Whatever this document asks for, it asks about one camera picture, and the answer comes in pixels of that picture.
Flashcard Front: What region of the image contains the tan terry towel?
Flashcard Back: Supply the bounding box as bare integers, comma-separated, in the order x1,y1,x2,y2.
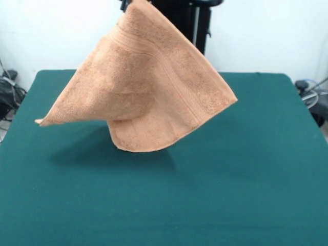
34,0,238,152

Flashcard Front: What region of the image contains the dark green table cloth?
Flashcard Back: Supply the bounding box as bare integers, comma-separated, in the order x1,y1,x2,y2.
0,69,328,246

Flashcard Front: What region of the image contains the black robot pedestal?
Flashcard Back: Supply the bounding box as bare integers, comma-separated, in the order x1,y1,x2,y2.
119,0,225,56

